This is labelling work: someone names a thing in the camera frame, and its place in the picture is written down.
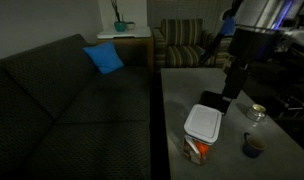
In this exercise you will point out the teal plant pot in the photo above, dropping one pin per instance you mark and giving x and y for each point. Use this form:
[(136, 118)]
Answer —
[(120, 26)]

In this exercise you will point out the dark blue mug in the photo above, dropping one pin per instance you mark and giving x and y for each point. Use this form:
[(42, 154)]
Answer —
[(253, 146)]

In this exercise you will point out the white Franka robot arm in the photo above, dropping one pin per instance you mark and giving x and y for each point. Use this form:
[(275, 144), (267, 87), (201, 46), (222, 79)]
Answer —
[(268, 13)]

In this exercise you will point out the wooden side table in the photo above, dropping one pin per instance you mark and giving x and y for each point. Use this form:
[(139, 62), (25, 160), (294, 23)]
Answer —
[(135, 50)]

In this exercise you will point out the striped armchair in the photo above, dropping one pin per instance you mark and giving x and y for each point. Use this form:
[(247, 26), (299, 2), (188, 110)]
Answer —
[(182, 43)]

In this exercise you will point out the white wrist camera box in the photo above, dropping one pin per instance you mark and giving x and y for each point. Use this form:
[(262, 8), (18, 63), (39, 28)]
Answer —
[(300, 37)]

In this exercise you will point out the window blind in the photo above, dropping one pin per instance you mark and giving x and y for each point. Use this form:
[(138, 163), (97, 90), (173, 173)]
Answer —
[(185, 9)]

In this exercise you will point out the blue pillow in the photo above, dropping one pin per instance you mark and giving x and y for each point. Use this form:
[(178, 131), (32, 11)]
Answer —
[(103, 57)]

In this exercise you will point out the glass jar candle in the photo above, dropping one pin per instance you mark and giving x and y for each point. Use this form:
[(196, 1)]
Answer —
[(256, 112)]

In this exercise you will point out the black rectangular block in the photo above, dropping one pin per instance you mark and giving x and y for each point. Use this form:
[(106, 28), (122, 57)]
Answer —
[(210, 99)]

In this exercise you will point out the clear container with white lid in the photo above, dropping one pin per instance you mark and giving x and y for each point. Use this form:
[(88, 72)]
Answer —
[(202, 125)]

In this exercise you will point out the dark patterned sofa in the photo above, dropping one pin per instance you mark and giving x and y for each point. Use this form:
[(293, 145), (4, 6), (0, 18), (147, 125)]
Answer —
[(68, 116)]

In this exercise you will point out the small white plant pot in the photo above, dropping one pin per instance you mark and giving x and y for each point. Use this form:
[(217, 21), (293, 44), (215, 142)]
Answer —
[(130, 26)]

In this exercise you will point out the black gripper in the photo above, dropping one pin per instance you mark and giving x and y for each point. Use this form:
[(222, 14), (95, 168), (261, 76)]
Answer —
[(255, 46)]

